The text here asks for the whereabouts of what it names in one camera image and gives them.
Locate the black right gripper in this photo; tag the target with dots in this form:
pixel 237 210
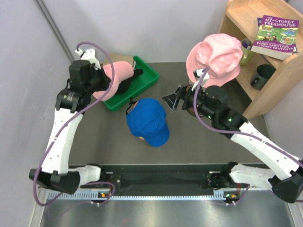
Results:
pixel 184 92

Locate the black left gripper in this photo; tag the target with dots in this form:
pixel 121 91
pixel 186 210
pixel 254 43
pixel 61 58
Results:
pixel 105 79

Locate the pink baseball cap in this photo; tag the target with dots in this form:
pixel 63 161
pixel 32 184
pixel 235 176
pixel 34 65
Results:
pixel 123 70

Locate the beige cap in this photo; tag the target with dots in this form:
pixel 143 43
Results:
pixel 115 57

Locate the blue baseball cap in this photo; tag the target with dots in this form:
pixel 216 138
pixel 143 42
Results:
pixel 146 119

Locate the pink bucket hat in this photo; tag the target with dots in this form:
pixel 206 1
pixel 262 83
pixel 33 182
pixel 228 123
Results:
pixel 221 53

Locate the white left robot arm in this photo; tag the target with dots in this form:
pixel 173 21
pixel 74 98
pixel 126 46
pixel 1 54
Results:
pixel 87 76

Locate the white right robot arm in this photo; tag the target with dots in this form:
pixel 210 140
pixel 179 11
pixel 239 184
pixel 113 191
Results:
pixel 283 175

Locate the black cap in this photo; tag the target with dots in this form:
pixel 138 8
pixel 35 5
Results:
pixel 125 84

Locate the green plastic tray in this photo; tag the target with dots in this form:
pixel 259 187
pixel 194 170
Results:
pixel 139 85

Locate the light wooden hat stand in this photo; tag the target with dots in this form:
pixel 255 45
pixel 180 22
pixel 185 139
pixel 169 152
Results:
pixel 141 138

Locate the light green cup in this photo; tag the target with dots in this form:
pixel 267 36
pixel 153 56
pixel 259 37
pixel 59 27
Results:
pixel 247 53

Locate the dark green mug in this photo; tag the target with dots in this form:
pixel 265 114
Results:
pixel 262 75

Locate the purple treehouse book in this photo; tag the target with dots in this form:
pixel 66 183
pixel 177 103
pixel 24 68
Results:
pixel 276 37

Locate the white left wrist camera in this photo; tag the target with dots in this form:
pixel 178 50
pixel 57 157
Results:
pixel 89 55

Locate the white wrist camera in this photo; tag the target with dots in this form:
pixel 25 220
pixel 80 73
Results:
pixel 89 55
pixel 201 76

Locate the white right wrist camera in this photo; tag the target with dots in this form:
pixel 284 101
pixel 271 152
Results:
pixel 201 76

